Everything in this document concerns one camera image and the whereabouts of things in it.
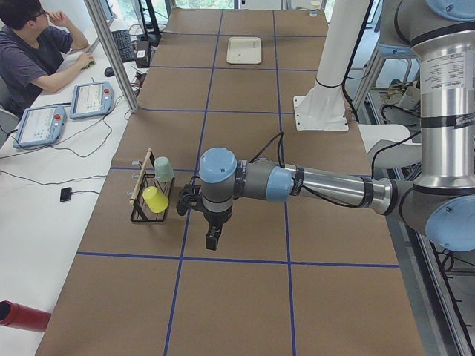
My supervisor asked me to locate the cream tray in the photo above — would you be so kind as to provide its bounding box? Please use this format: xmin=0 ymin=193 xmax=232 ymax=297
xmin=226 ymin=36 xmax=262 ymax=65

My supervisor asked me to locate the near teach pendant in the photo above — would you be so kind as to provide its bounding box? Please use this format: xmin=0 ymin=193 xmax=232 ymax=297
xmin=13 ymin=105 xmax=67 ymax=149

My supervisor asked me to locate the aluminium frame post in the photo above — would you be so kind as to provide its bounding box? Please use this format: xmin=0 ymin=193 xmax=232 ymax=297
xmin=84 ymin=0 xmax=139 ymax=113

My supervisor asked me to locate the black computer mouse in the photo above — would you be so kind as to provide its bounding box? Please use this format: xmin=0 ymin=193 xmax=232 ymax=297
xmin=104 ymin=67 xmax=114 ymax=77

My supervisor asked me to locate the black wire cup rack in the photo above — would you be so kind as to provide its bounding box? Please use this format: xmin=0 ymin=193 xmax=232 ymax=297
xmin=129 ymin=148 xmax=175 ymax=224

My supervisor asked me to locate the yellow cup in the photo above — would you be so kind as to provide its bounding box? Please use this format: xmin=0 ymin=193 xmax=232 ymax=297
xmin=142 ymin=186 xmax=169 ymax=214

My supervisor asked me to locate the white chair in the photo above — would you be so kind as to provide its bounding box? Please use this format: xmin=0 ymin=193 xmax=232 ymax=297
xmin=358 ymin=124 xmax=422 ymax=178

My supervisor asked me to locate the small black puck device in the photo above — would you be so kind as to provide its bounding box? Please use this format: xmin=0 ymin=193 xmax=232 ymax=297
xmin=59 ymin=187 xmax=73 ymax=202

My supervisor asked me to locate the seated person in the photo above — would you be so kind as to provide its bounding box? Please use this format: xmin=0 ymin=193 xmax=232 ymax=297
xmin=1 ymin=1 xmax=94 ymax=117

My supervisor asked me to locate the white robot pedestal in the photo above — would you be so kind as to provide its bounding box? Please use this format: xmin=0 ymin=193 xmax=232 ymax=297
xmin=293 ymin=0 xmax=372 ymax=131

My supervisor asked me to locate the black keyboard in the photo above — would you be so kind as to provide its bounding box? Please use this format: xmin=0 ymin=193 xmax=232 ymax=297
xmin=111 ymin=30 xmax=135 ymax=62

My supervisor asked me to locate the teach pendant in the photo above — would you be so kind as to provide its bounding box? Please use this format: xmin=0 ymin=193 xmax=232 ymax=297
xmin=13 ymin=105 xmax=67 ymax=149
xmin=69 ymin=82 xmax=114 ymax=119

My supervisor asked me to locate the red bottle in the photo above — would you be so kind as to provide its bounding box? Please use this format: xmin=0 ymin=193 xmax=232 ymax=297
xmin=1 ymin=300 xmax=51 ymax=332

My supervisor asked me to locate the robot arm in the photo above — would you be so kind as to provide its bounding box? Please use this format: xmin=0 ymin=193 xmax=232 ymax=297
xmin=177 ymin=1 xmax=474 ymax=251

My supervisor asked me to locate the green cup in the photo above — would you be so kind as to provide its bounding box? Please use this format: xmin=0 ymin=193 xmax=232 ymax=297
xmin=154 ymin=156 xmax=174 ymax=183

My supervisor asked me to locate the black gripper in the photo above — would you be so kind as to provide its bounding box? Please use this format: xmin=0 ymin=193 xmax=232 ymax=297
xmin=176 ymin=177 xmax=223 ymax=250

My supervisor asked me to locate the far teach pendant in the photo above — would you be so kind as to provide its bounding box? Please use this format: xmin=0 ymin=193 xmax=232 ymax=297
xmin=69 ymin=82 xmax=114 ymax=119

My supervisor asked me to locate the black monitor stand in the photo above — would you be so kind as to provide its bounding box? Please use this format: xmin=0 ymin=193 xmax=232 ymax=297
xmin=142 ymin=0 xmax=162 ymax=47

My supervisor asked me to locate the black mini computer box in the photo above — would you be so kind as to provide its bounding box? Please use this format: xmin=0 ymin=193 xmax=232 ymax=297
xmin=135 ymin=41 xmax=151 ymax=68

